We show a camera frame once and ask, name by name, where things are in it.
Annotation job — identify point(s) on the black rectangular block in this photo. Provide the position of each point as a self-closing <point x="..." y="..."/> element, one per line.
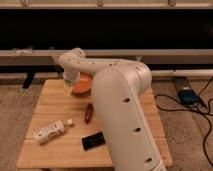
<point x="93" y="141"/>

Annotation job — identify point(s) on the white pipe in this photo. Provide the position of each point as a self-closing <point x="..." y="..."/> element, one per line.
<point x="183" y="73"/>

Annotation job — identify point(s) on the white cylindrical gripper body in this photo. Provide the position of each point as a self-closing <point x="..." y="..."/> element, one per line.
<point x="71" y="76"/>

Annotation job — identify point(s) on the small dark red object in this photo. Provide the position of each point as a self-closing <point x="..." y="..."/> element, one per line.
<point x="88" y="113"/>

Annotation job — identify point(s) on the orange ceramic bowl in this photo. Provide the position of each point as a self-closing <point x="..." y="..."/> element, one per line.
<point x="82" y="85"/>

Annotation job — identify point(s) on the blue power adapter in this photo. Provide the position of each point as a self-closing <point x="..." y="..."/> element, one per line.
<point x="187" y="96"/>

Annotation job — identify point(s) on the white plastic bottle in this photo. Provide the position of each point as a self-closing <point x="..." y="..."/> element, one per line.
<point x="44" y="134"/>

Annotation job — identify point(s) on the long metal rail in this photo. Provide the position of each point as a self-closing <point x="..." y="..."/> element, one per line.
<point x="153" y="56"/>

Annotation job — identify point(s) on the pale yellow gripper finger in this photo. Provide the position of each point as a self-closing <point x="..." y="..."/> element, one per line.
<point x="67" y="90"/>

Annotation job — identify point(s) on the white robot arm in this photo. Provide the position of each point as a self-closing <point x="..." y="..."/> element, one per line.
<point x="116" y="87"/>

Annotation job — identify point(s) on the wooden table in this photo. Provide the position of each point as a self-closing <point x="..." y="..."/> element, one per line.
<point x="65" y="151"/>

